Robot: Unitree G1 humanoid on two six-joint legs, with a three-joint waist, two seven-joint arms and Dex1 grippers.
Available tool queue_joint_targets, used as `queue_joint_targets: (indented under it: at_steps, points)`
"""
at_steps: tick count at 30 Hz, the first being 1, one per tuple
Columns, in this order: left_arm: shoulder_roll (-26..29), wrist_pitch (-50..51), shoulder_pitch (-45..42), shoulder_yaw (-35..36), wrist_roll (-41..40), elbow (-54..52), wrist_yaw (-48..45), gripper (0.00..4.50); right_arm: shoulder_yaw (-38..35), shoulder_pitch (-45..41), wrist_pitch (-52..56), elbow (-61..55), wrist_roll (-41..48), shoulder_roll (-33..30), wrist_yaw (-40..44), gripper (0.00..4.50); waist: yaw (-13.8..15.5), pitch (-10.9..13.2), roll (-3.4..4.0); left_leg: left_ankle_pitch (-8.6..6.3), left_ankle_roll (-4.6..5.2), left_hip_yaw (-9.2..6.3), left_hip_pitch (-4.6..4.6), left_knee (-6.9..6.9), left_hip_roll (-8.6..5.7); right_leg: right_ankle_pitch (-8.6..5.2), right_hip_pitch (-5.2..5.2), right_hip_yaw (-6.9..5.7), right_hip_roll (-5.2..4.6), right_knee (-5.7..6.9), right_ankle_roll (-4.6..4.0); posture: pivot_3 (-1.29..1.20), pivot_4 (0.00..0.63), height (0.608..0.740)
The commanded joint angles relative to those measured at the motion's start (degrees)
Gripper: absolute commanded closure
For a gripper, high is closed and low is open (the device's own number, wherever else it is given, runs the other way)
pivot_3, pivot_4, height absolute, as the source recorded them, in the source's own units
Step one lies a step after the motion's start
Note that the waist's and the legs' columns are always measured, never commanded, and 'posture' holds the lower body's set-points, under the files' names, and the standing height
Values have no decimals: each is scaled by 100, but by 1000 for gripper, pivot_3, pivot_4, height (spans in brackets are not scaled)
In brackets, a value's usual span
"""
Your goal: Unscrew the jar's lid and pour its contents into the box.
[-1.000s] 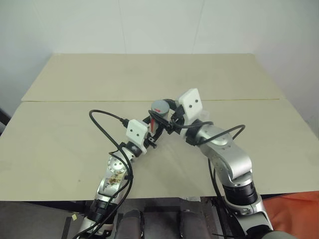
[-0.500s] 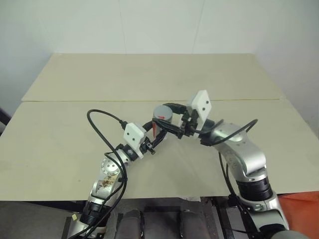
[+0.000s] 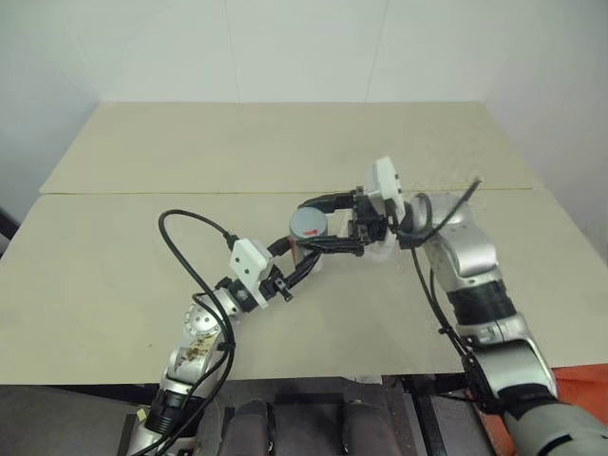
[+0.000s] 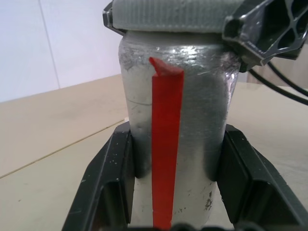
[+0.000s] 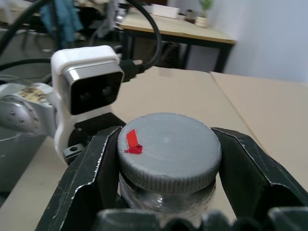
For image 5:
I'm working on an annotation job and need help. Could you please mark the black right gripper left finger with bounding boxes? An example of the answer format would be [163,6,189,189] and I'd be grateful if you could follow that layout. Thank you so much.
[35,126,126,231]

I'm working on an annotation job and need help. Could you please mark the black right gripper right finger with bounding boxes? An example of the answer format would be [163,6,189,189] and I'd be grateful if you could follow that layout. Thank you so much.
[211,127,308,220]

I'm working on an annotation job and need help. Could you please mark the grey ribbed jar lid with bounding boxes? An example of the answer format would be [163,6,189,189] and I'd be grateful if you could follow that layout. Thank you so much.
[116,112,222,193]

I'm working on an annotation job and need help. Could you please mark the clear plastic jar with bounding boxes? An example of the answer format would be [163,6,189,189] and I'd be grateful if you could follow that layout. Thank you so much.
[119,170,218,223]

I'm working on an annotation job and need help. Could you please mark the white rectangular box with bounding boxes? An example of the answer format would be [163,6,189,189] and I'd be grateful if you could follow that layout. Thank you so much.
[141,4,181,19]

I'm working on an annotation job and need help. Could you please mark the small dark jar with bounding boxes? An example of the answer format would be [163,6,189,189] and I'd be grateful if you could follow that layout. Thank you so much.
[184,9,196,24]

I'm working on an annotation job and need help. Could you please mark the red tape piece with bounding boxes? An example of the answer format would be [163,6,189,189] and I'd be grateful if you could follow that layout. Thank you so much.
[123,128,143,155]

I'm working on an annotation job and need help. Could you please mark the blue cloth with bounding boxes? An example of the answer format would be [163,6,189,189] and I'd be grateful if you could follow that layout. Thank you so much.
[39,0,84,49]

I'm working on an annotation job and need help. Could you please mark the wooden table with black legs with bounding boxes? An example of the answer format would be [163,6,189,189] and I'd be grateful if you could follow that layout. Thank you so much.
[118,11,237,73]

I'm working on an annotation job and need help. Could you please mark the green plant in white pot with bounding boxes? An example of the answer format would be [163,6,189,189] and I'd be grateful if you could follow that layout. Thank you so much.
[195,0,214,29]

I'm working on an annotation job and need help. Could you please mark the thin black cable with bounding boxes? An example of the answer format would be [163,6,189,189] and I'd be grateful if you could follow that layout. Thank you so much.
[0,58,52,72]

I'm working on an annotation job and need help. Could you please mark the black cable with plug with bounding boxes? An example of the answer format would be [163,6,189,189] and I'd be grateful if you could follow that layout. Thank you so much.
[119,0,162,83]

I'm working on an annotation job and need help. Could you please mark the thick black cable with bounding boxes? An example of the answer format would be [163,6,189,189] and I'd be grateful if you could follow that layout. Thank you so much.
[0,0,56,52]

